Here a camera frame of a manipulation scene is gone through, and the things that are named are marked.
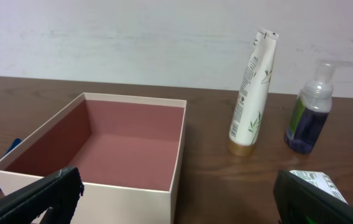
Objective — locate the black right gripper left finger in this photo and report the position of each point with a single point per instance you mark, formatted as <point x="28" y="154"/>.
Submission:
<point x="55" y="197"/>

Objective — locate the clear pump bottle purple liquid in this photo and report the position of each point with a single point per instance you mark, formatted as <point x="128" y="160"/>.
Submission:
<point x="312" y="107"/>

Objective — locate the green white soap box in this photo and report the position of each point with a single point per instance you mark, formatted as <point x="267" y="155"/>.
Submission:
<point x="321" y="181"/>

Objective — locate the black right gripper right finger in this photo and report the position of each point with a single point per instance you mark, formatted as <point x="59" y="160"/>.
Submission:
<point x="301" y="202"/>

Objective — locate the cream box with pink interior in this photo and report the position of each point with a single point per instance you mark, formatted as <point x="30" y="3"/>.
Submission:
<point x="128" y="150"/>

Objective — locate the white Pantene lotion tube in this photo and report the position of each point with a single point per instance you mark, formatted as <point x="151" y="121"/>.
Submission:
<point x="251" y="100"/>

